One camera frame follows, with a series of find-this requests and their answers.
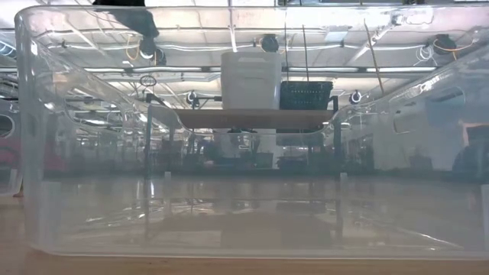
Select black hanging cable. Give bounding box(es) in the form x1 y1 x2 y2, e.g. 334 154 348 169
283 21 289 82
301 24 309 82

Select yellow hanging cable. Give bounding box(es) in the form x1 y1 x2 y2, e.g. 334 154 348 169
362 18 387 96

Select pink-framed monitor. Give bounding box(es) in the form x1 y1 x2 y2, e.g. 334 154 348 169
461 121 489 148

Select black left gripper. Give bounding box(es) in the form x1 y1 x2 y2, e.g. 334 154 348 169
92 0 160 40

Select wooden shelf with black legs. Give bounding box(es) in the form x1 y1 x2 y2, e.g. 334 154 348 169
143 93 343 180

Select black metal table frame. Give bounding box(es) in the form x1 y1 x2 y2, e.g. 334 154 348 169
41 167 489 181

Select person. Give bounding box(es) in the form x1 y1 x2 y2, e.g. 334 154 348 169
452 147 489 173

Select black slotted plastic basket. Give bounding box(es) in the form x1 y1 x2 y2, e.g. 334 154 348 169
280 83 334 89
280 86 333 111

